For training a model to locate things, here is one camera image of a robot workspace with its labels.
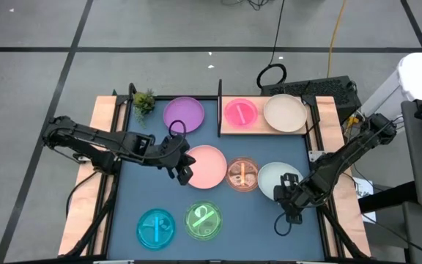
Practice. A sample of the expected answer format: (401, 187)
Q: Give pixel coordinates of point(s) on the black computer case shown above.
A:
(328, 89)

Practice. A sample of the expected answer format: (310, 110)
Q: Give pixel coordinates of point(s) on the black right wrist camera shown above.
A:
(289, 180)

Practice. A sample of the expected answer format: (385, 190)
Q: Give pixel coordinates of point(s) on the small green potted plant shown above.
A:
(144, 102)

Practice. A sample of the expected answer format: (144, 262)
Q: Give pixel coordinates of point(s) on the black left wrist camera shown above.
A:
(144, 143)

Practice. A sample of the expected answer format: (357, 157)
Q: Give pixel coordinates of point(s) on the orange transparent plastic plate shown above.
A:
(242, 175)

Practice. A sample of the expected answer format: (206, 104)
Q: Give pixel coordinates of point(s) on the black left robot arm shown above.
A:
(86, 139)

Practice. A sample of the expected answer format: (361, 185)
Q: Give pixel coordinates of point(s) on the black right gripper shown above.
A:
(299, 196)

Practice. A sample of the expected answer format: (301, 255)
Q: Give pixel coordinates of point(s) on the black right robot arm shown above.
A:
(346, 154)

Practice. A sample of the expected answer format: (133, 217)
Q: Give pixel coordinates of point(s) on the black metal table frame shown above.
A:
(327, 234)

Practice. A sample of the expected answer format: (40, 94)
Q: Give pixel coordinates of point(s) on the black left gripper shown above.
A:
(170, 154)

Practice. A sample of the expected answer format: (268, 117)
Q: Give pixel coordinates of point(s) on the salmon pink opaque plate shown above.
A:
(209, 166)

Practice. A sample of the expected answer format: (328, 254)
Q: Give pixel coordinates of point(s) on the beige opaque plate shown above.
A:
(285, 113)

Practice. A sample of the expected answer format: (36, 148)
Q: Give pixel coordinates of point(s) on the pale grey-green opaque plate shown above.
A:
(269, 176)

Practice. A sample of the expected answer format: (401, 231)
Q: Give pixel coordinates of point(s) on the blue transparent plastic plate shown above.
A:
(156, 229)

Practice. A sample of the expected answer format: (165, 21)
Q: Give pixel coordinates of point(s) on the green transparent plastic plate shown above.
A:
(203, 220)

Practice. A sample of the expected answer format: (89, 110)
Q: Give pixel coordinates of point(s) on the pink transparent plastic plate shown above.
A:
(241, 112)

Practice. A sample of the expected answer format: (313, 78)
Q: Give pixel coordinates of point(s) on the white paper sheet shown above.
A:
(365, 190)

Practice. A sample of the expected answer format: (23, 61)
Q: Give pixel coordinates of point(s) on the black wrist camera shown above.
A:
(144, 143)
(289, 180)

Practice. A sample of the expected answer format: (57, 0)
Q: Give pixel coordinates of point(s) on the white bin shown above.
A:
(416, 73)

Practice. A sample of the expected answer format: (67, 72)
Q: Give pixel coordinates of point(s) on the purple opaque plate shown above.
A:
(189, 110)

